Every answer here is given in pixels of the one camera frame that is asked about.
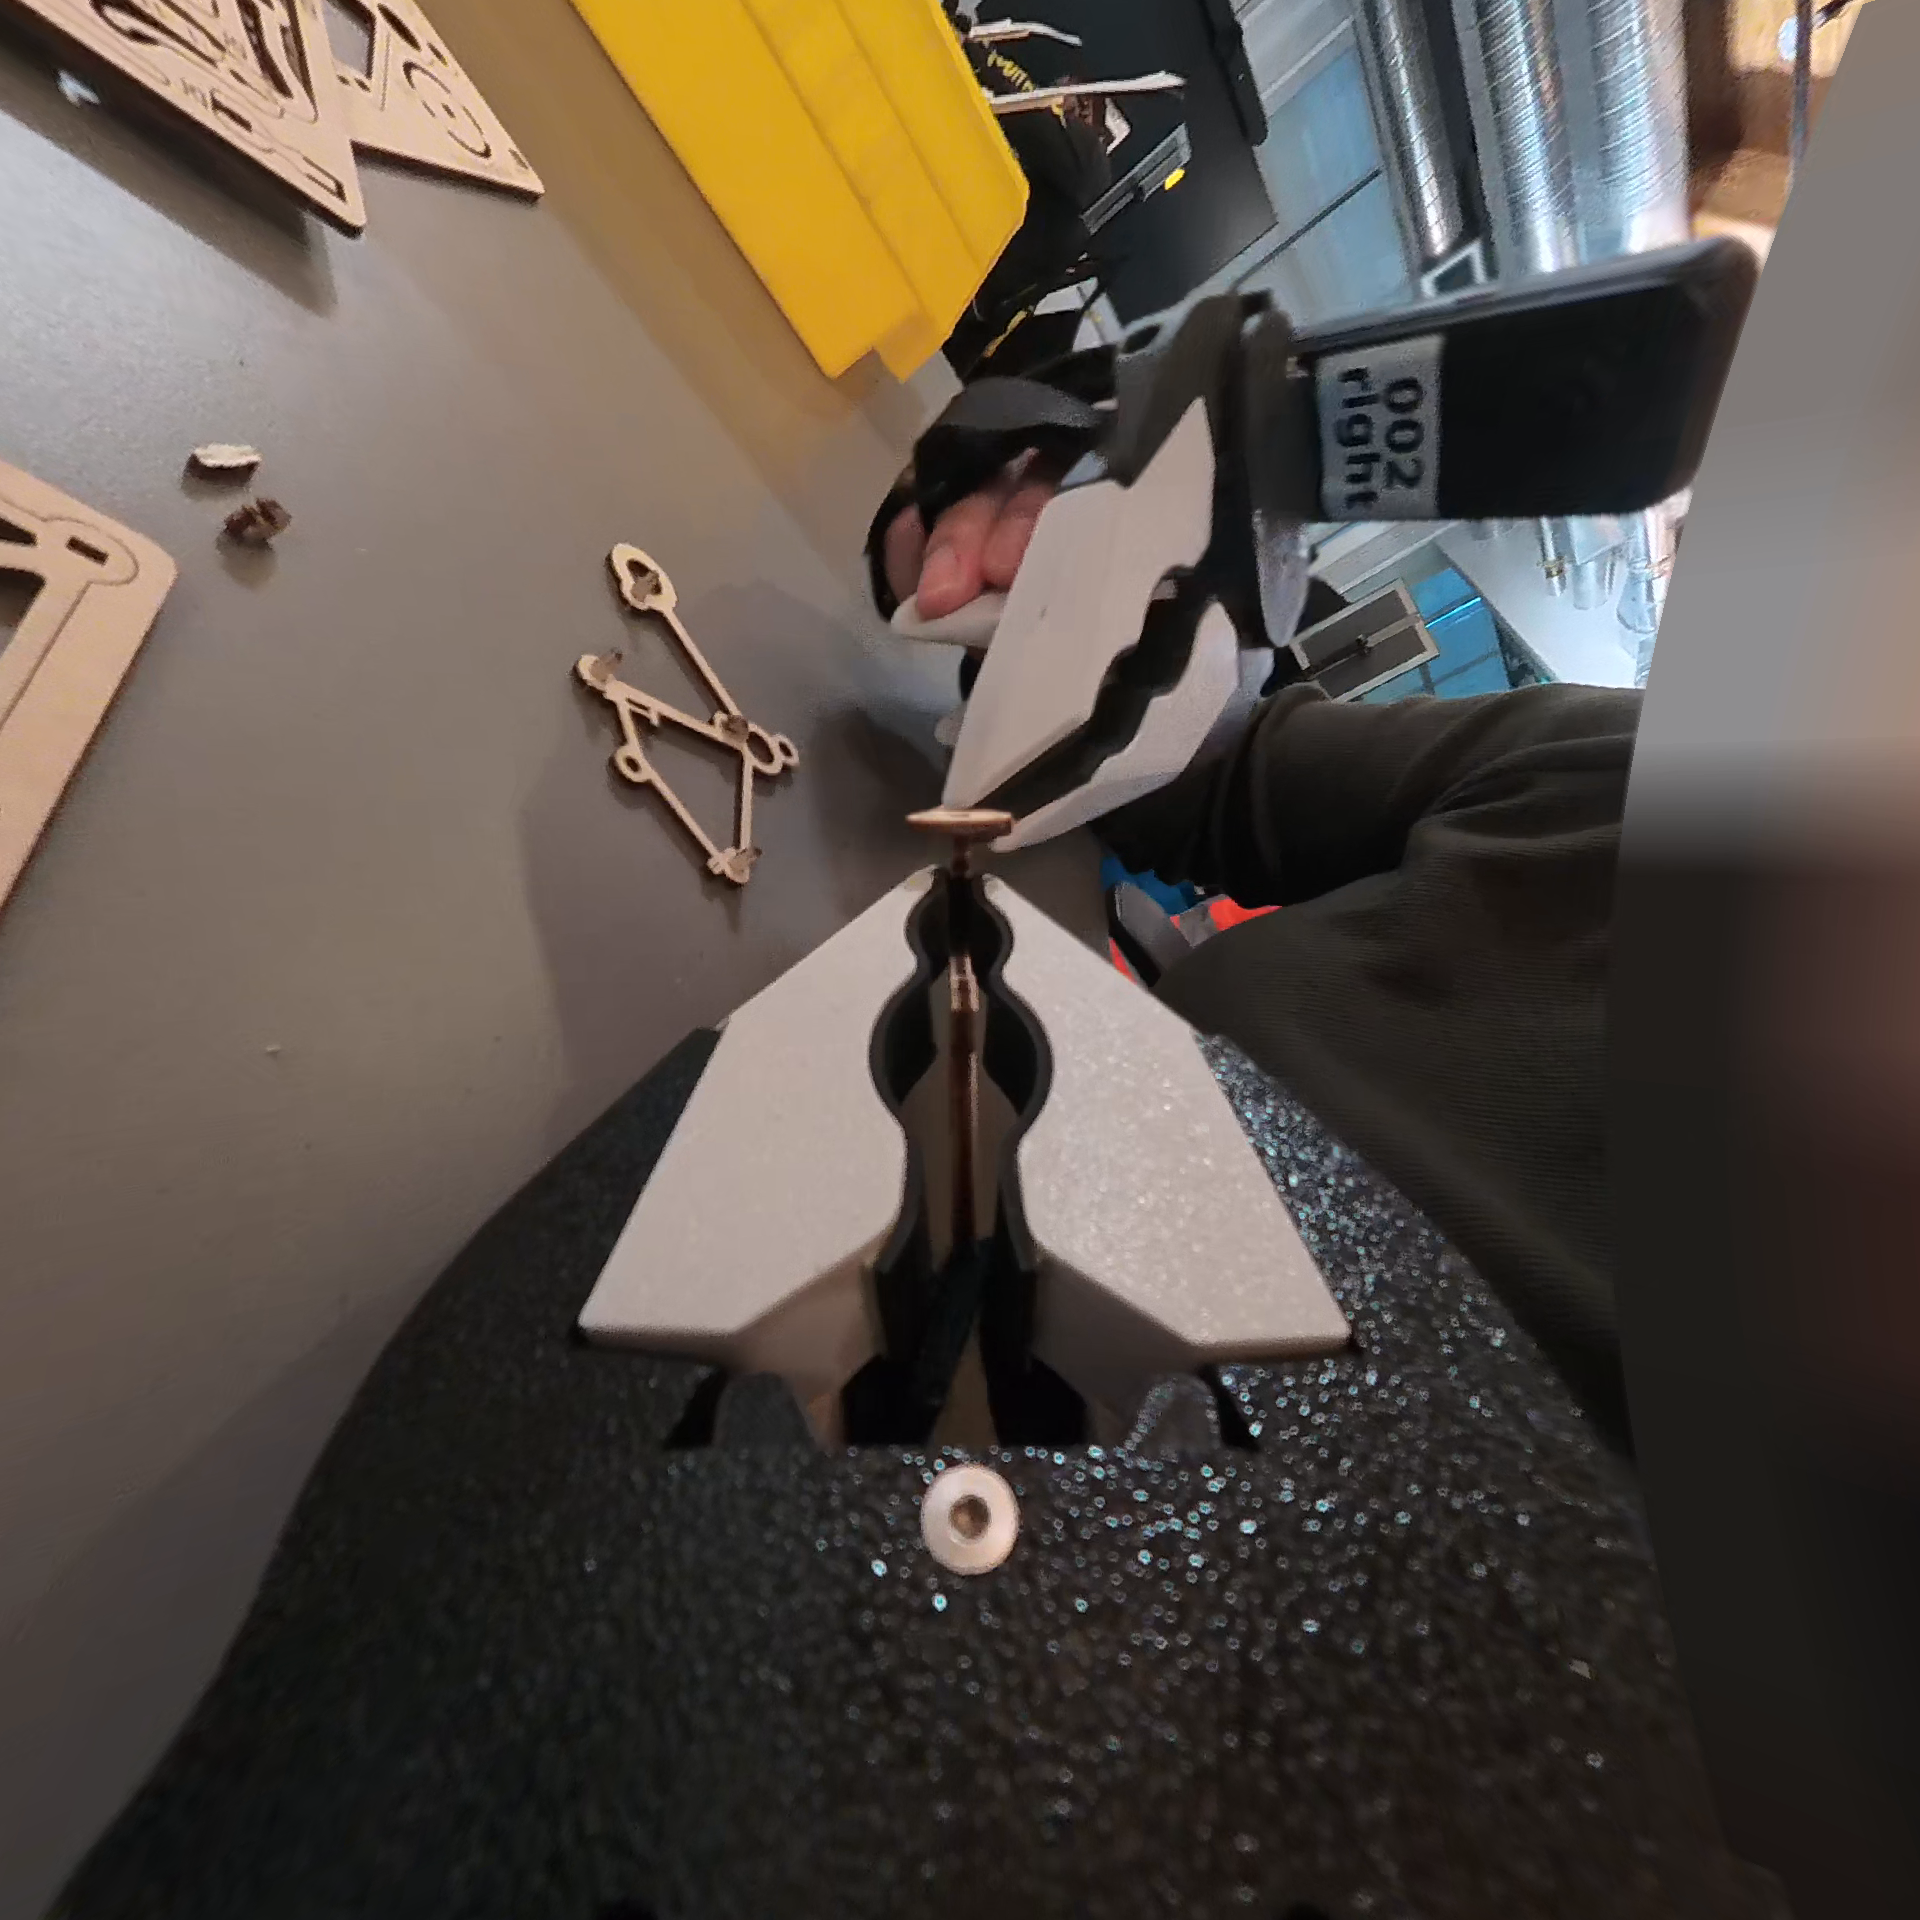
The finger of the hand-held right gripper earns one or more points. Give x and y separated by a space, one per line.
1080 614
1171 735

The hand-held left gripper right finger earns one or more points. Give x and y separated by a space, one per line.
1171 1185

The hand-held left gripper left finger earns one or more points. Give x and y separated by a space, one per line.
751 1171

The long wooden model strut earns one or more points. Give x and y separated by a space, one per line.
963 1081

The wooden bicycle frame assembly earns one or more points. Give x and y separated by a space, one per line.
682 713

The person's right forearm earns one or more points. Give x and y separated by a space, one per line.
1425 840

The wooden parts sheet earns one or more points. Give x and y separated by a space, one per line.
300 105
74 631

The person's right hand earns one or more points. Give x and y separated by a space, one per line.
975 549

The orange plastic object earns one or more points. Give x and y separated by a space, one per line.
1201 915

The grey framed panel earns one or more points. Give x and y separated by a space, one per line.
1365 644

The yellow plastic bin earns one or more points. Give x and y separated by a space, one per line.
811 164

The dark wooden scrap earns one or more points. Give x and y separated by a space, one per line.
254 521

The pale wooden scrap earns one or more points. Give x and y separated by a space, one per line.
223 460

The large silver ventilation duct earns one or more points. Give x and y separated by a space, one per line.
1591 134

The medium silver ventilation duct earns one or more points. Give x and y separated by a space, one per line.
1411 134

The black wall screen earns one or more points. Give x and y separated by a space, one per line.
1201 134

